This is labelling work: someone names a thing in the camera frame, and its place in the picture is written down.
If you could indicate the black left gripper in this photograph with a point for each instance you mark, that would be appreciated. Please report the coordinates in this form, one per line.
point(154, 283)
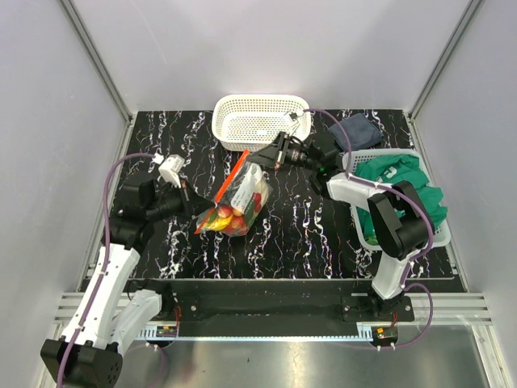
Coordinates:
point(198, 204)

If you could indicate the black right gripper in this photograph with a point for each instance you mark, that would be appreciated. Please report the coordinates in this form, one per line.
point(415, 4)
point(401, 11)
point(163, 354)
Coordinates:
point(271, 155)

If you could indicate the clear zip top bag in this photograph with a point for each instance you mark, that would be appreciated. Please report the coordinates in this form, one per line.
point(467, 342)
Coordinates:
point(243, 181)

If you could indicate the yellow fake banana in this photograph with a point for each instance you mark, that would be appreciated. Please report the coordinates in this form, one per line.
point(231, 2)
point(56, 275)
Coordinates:
point(217, 223)

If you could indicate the red fake strawberries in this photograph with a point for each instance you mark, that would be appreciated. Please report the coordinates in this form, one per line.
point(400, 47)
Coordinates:
point(242, 221)

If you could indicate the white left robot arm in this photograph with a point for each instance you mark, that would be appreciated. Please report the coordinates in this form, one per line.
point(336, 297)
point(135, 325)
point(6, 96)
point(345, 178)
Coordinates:
point(90, 350)

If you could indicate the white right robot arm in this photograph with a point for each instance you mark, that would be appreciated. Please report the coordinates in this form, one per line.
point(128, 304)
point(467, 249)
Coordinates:
point(403, 228)

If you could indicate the white perforated plastic basket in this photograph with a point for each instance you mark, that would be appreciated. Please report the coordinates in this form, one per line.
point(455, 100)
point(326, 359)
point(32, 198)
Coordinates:
point(250, 121)

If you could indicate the black marble pattern mat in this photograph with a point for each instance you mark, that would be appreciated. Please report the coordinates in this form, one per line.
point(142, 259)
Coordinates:
point(298, 235)

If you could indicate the dark blue folded cloth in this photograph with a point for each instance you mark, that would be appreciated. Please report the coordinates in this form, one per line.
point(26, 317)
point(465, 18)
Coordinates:
point(361, 132)

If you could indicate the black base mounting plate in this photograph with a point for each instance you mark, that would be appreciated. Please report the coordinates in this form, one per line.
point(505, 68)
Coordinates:
point(274, 309)

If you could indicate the green garment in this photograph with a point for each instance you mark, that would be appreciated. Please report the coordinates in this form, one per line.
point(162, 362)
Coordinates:
point(428, 194)

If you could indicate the white laundry basket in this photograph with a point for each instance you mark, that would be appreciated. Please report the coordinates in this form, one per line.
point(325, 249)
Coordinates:
point(438, 234)

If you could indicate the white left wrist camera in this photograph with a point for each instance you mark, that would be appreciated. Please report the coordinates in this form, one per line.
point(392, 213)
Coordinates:
point(169, 168)

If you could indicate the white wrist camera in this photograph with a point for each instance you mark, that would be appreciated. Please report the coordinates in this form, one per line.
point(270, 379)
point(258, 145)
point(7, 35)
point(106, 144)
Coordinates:
point(294, 119)
point(169, 168)

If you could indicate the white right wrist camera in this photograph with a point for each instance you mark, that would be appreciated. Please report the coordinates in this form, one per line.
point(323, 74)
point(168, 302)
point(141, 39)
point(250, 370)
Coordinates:
point(294, 119)

